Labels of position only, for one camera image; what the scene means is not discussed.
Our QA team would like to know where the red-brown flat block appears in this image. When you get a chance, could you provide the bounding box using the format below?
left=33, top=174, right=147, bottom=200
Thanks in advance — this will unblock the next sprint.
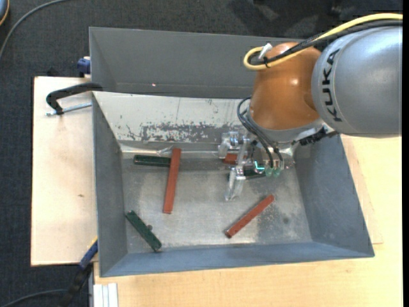
left=223, top=153, right=249, bottom=165
left=224, top=194, right=276, bottom=239
left=162, top=147, right=182, bottom=215

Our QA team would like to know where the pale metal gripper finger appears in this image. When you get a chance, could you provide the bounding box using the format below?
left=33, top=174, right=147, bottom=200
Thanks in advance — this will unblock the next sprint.
left=224, top=166, right=247, bottom=202
left=218, top=132, right=249, bottom=166

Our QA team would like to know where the dark green flat block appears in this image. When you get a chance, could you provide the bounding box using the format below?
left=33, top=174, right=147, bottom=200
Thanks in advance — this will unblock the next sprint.
left=133, top=154, right=172, bottom=167
left=124, top=209, right=163, bottom=253

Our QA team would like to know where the grey metal bin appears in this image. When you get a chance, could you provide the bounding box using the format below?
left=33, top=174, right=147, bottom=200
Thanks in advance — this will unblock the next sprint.
left=88, top=26, right=375, bottom=278

